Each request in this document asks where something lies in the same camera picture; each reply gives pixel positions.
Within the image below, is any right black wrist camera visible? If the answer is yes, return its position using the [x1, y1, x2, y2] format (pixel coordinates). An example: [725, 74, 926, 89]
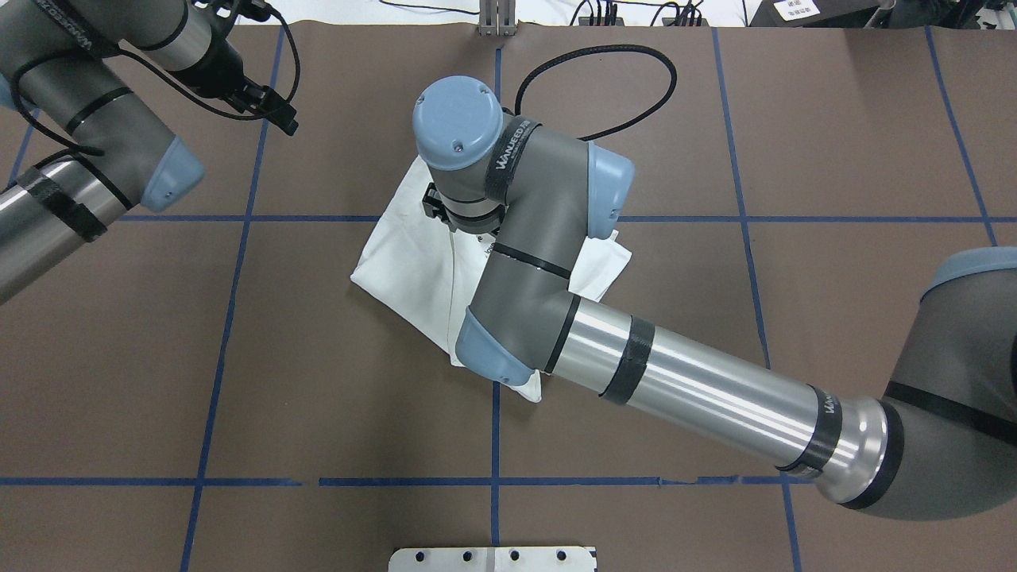
[421, 181, 457, 233]

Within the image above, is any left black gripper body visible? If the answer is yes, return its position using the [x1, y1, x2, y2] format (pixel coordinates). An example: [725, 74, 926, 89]
[188, 40, 268, 115]

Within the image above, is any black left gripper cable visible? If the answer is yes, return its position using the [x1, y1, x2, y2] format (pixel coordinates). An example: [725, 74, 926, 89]
[8, 0, 303, 156]

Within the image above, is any white camera mast pedestal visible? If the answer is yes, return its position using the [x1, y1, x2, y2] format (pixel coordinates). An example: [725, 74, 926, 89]
[388, 545, 599, 571]

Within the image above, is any white long-sleeve printed shirt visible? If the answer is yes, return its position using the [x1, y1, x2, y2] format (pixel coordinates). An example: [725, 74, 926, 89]
[351, 158, 632, 366]

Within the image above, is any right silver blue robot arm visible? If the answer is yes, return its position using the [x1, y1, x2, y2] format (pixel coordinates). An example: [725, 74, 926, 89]
[412, 75, 1016, 521]

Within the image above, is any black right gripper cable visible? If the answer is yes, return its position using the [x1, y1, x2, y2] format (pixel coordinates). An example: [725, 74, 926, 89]
[514, 44, 679, 144]

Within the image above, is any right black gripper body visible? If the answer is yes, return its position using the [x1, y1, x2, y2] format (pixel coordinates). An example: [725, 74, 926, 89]
[446, 205, 506, 236]

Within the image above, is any aluminium frame post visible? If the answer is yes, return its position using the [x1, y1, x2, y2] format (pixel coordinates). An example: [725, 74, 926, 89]
[477, 0, 518, 37]

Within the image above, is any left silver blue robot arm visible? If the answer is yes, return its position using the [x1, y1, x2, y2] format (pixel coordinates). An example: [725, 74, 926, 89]
[1, 1, 298, 301]

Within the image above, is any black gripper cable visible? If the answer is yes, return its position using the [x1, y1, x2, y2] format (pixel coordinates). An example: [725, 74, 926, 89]
[8, 0, 303, 156]
[514, 44, 679, 144]

